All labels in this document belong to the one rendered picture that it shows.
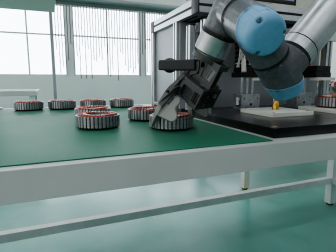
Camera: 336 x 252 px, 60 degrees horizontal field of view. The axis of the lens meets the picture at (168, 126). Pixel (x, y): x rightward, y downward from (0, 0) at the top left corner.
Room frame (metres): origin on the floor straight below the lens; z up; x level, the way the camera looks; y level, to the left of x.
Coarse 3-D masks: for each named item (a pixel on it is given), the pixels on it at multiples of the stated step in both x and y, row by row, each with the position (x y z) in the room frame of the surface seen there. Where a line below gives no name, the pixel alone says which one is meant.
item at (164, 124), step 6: (150, 114) 0.75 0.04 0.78; (180, 114) 0.76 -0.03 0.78; (186, 114) 0.71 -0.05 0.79; (150, 120) 0.72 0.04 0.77; (162, 120) 0.69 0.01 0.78; (180, 120) 0.69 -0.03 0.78; (186, 120) 0.70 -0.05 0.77; (192, 120) 0.73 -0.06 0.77; (150, 126) 0.72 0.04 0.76; (156, 126) 0.70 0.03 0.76; (162, 126) 0.69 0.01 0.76; (168, 126) 0.69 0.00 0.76; (174, 126) 0.69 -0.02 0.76; (180, 126) 0.69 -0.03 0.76; (186, 126) 0.70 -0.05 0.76
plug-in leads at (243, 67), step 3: (240, 51) 1.03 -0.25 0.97; (240, 54) 1.04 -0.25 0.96; (243, 54) 1.00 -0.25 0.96; (240, 57) 1.04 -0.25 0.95; (243, 57) 0.99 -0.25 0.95; (243, 60) 0.99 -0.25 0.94; (237, 63) 1.04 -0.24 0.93; (243, 63) 0.99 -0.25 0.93; (237, 66) 1.05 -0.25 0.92; (243, 66) 0.99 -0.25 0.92; (234, 69) 1.04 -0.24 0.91; (237, 69) 1.04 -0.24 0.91; (240, 69) 1.04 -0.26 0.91; (243, 69) 1.00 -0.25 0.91
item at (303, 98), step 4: (300, 92) 1.11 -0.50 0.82; (304, 92) 1.11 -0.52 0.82; (308, 92) 1.11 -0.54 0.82; (296, 96) 1.08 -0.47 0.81; (300, 96) 1.08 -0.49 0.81; (304, 96) 1.09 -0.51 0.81; (308, 96) 1.10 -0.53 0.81; (288, 100) 1.11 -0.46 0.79; (292, 100) 1.09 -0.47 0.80; (296, 100) 1.08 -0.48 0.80; (300, 100) 1.08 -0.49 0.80; (304, 100) 1.09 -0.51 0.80; (308, 100) 1.10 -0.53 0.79; (288, 104) 1.11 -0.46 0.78; (292, 104) 1.09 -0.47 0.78; (296, 104) 1.08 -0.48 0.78; (300, 104) 1.08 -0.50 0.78; (304, 104) 1.09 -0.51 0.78; (308, 104) 1.10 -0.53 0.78
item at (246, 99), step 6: (234, 96) 1.02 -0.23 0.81; (240, 96) 0.99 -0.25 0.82; (246, 96) 0.99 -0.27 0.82; (252, 96) 1.00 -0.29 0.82; (258, 96) 1.01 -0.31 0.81; (234, 102) 1.02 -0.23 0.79; (240, 102) 0.99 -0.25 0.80; (246, 102) 0.99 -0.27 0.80; (252, 102) 1.00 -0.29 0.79; (258, 102) 1.01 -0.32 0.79; (234, 108) 1.02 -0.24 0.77
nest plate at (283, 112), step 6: (240, 108) 0.93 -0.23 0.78; (246, 108) 0.92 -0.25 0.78; (252, 108) 0.92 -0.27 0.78; (258, 108) 0.92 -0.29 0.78; (264, 108) 0.92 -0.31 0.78; (270, 108) 0.92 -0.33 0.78; (282, 108) 0.92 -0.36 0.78; (288, 108) 0.92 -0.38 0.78; (258, 114) 0.85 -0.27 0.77; (264, 114) 0.82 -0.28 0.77; (270, 114) 0.80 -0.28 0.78; (276, 114) 0.80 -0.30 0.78; (282, 114) 0.80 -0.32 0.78; (288, 114) 0.81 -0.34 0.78; (294, 114) 0.82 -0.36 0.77; (300, 114) 0.83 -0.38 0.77; (306, 114) 0.84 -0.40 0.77; (312, 114) 0.85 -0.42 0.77
